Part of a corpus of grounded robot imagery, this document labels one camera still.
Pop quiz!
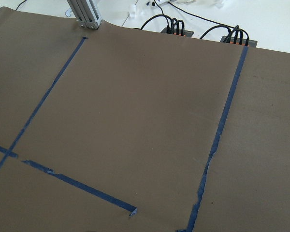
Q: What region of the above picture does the aluminium frame post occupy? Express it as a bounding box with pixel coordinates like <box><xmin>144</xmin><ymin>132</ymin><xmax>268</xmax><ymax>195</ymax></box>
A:
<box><xmin>67</xmin><ymin>0</ymin><xmax>102</xmax><ymax>29</ymax></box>

